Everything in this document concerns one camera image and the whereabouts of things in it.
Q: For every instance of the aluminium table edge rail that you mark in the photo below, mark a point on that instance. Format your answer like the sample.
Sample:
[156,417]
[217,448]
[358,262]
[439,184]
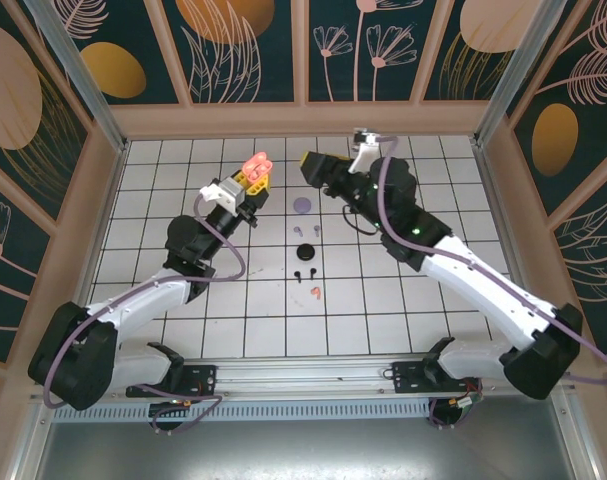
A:
[110,192]
[491,192]

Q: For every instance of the purple earbud charging case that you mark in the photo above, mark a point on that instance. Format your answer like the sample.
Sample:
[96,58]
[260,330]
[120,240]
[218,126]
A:
[303,205]

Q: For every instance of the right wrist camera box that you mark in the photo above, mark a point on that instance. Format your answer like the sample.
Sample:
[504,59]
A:
[364,152]

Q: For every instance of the teal panel, feather outlines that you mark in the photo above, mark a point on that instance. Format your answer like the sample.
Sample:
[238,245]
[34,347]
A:
[598,270]

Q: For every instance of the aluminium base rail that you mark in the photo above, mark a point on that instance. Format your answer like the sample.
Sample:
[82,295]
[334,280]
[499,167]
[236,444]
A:
[303,375]

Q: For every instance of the teal panel, single flower outline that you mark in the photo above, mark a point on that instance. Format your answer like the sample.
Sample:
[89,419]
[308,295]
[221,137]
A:
[13,280]

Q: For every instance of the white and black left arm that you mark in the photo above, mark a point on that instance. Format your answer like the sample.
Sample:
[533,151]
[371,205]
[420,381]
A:
[143,297]

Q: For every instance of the teal panel, large beige oval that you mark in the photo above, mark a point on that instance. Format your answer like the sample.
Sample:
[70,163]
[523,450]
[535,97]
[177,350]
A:
[13,75]

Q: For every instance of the teal panel, orange circle, leaves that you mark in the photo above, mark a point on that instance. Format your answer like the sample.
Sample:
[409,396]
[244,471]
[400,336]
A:
[273,60]

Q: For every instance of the teal panel, small orange oval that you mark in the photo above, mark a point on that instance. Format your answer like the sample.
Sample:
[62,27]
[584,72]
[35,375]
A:
[153,40]

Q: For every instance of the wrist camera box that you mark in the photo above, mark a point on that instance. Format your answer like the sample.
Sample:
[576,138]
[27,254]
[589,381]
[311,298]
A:
[364,152]
[228,192]

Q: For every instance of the aluminium frame post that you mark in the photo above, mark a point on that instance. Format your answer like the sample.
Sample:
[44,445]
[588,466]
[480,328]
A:
[579,440]
[30,445]
[76,75]
[518,75]

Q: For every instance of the black earbud charging case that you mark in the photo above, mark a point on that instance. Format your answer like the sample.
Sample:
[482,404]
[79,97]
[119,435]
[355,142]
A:
[306,252]

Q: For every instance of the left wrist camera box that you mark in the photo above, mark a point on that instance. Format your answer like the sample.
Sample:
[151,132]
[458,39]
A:
[228,192]

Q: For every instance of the teal panel, beige circle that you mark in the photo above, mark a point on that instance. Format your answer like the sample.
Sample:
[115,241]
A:
[458,75]

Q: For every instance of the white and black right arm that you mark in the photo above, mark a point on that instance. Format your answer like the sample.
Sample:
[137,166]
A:
[478,285]

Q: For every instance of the pink earbud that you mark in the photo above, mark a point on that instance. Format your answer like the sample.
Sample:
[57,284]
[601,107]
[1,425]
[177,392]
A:
[315,293]

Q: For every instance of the teal panel, pink flowers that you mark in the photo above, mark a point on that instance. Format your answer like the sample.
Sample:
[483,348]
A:
[413,75]

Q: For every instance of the teal panel, orange oval, feathers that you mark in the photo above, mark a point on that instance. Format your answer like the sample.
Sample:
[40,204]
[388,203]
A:
[583,60]

